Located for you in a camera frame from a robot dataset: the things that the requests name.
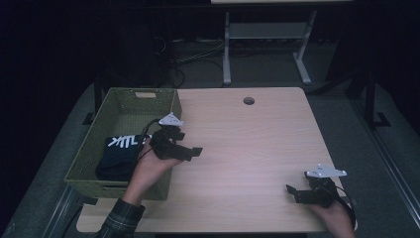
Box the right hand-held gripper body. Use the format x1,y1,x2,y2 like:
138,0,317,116
303,164,348,209

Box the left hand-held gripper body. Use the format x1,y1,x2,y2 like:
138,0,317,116
151,112,186,160

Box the dark garment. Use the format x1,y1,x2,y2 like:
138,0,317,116
95,133,154,182

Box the green woven basket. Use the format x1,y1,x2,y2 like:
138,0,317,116
63,86,183,201

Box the person's right hand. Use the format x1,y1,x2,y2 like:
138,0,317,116
309,199,357,238

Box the person's left hand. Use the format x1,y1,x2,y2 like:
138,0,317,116
123,138,183,206

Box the black metal stand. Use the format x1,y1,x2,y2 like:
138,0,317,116
346,63,392,131

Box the white metal stand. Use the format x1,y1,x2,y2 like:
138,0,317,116
221,9,318,86

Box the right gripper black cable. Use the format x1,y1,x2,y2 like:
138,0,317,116
332,184,358,230

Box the metal floor rail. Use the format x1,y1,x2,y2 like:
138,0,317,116
349,98,420,220
40,184,84,238

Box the bundle of floor cables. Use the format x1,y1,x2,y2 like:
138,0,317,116
154,35,226,89

